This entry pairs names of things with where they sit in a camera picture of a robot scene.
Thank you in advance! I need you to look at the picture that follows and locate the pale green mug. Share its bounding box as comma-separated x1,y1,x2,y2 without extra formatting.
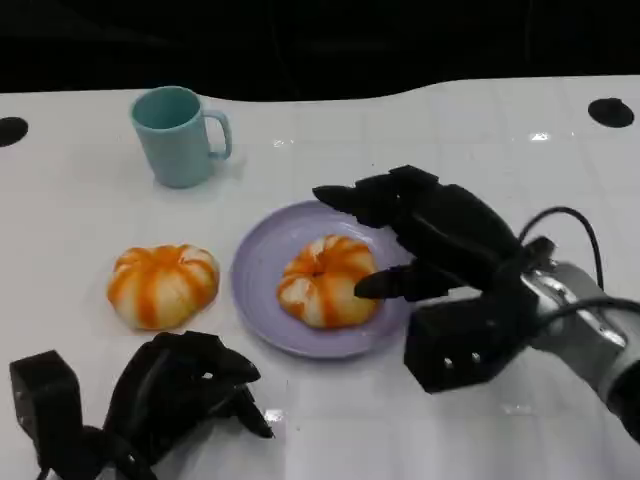
130,85,234,190

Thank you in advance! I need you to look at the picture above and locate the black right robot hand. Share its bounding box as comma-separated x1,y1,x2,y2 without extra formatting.
311,164,525,303

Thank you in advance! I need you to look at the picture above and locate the orange and white bread roll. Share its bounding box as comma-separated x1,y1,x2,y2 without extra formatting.
276,234,381,330
105,243,221,332

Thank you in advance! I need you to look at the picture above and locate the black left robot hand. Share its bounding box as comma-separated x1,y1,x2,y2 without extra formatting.
102,330,276,467

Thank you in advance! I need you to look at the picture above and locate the black looping arm cable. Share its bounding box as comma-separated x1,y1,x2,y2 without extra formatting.
517,206,605,292
542,296,640,334

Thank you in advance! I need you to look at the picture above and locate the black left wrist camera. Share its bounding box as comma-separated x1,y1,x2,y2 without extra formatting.
8,350,84,451

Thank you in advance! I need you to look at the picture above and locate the lilac plate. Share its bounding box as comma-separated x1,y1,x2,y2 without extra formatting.
230,199,426,361

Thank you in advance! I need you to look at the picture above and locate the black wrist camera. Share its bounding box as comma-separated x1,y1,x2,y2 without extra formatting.
8,350,84,451
403,293,532,395

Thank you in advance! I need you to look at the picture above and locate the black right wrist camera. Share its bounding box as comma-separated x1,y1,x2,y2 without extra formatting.
403,293,532,395

